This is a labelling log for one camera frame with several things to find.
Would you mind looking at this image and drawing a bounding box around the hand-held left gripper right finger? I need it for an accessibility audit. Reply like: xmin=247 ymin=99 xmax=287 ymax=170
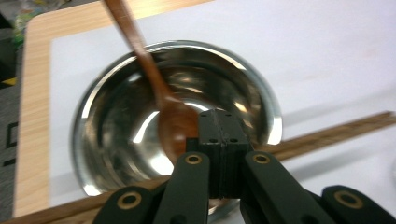
xmin=214 ymin=108 xmax=337 ymax=224

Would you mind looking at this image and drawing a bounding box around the steel bowl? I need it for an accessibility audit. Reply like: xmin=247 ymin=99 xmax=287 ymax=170
xmin=70 ymin=39 xmax=284 ymax=223

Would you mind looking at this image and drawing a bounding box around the striped stand base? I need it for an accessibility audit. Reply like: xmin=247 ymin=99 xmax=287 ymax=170
xmin=0 ymin=12 xmax=21 ymax=90

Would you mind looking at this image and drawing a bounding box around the wooden spoon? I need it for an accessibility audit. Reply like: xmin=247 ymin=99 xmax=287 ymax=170
xmin=102 ymin=0 xmax=200 ymax=162

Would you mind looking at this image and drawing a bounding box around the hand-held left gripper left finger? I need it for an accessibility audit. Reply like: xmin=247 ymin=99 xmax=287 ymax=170
xmin=152 ymin=108 xmax=223 ymax=224

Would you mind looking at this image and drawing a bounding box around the green packet on floor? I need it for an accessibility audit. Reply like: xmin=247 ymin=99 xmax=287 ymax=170
xmin=10 ymin=6 xmax=35 ymax=48

